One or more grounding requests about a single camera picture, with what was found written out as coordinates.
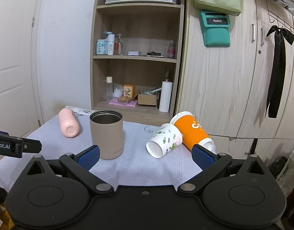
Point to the orange floral card box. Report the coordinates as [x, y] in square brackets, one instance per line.
[129, 90]

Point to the clear bottle beige cap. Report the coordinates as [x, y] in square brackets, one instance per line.
[109, 88]

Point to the clear bottle red liquid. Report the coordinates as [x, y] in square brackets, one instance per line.
[118, 45]

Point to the pink flat box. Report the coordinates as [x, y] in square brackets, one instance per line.
[115, 102]

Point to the orange paper cup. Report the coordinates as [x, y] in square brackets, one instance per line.
[192, 131]

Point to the wooden wardrobe cabinet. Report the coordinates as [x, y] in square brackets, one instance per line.
[225, 88]

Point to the teal labelled jar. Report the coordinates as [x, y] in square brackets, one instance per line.
[102, 47]

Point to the white tube bottle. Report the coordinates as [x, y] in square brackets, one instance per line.
[111, 42]

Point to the pink tumbler cup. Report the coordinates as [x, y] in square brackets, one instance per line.
[69, 125]

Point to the white door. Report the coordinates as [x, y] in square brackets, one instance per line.
[18, 115]

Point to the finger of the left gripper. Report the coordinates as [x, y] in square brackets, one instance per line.
[31, 146]

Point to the patterned white table cloth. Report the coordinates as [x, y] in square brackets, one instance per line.
[135, 166]

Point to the wooden shelf unit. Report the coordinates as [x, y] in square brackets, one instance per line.
[147, 29]

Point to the white floral paper cup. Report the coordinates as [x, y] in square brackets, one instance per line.
[166, 139]

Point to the white paper towel roll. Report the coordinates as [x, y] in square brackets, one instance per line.
[165, 96]

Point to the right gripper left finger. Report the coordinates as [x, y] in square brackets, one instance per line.
[79, 165]

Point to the teal Redmi pouch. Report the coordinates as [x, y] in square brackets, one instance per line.
[215, 29]

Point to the small pink bottle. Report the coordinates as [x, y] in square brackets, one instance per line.
[171, 50]

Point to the small cardboard box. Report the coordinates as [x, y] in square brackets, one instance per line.
[147, 99]

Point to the black ribbon bow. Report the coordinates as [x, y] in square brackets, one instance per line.
[277, 79]

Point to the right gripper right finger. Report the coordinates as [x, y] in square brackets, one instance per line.
[211, 164]

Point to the beige Miniso tumbler cup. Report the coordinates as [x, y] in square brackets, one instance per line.
[106, 128]

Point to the white tissue pack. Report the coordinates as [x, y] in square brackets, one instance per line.
[80, 111]

